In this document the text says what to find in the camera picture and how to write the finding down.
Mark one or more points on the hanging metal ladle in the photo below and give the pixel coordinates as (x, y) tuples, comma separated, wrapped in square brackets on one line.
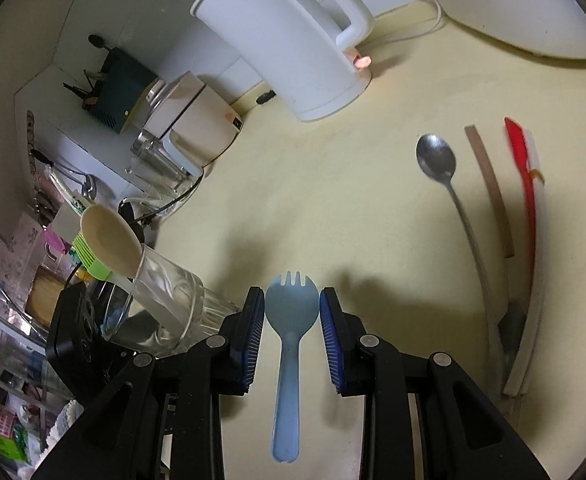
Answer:
[(89, 187)]

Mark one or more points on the green silicone brush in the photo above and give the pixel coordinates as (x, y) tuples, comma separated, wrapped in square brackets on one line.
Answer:
[(90, 257)]

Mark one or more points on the blue plastic spork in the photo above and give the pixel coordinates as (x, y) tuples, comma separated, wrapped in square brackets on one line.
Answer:
[(288, 360)]

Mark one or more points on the clear drinking glass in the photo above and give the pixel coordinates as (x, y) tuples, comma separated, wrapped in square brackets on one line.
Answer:
[(173, 305)]

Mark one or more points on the banded white chopsticks pair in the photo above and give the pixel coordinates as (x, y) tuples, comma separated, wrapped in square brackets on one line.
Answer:
[(540, 260)]

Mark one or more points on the metal spoon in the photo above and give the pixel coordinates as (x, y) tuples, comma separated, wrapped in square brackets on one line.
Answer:
[(435, 157)]

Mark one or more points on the clear glass jar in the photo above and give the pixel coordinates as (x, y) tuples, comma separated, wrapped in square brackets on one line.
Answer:
[(155, 165)]

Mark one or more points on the wooden cutting board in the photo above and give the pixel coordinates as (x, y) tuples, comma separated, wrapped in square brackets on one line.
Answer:
[(48, 300)]

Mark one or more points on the red spatula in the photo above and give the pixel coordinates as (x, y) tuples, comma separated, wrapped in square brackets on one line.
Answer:
[(523, 170)]

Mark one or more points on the flat wooden stick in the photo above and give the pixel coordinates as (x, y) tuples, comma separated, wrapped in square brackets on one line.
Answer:
[(493, 195)]

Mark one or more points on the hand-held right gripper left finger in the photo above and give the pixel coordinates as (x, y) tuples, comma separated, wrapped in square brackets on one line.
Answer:
[(253, 345)]

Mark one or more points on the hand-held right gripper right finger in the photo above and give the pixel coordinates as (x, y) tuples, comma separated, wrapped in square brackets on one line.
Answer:
[(330, 340)]

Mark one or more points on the green box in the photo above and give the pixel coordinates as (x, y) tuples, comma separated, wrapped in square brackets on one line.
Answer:
[(3, 440)]

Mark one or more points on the beige electric cooking pot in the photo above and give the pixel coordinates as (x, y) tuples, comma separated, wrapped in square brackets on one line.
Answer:
[(203, 125)]

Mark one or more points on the white rice cooker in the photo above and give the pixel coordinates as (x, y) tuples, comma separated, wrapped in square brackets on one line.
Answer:
[(513, 5)]

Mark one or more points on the white electric kettle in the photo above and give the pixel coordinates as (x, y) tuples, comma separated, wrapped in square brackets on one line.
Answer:
[(283, 40)]

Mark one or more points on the pink cloth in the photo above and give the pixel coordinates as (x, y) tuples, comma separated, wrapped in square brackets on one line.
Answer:
[(55, 242)]

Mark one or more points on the dark green utensil holder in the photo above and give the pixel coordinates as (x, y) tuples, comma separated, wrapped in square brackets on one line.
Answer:
[(123, 90)]

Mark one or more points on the speckled beige spoon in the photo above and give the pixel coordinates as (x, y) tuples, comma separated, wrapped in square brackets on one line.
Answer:
[(108, 237)]

